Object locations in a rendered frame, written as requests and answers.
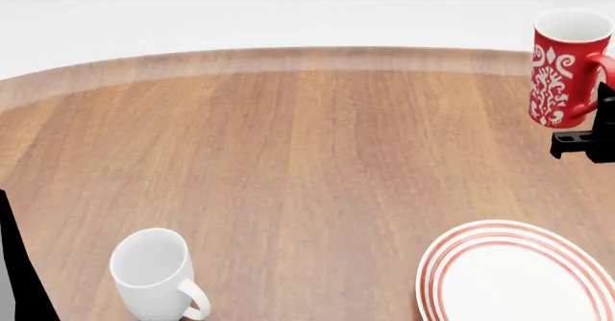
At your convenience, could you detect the red patterned tall mug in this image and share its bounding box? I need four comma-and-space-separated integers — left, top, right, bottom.
528, 9, 615, 129

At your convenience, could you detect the white ceramic mug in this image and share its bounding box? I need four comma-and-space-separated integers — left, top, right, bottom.
109, 227, 211, 321

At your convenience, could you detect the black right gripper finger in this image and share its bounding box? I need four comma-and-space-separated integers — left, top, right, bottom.
593, 81, 615, 132

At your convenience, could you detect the white plate with red rings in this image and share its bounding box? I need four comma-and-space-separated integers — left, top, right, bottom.
415, 219, 615, 321

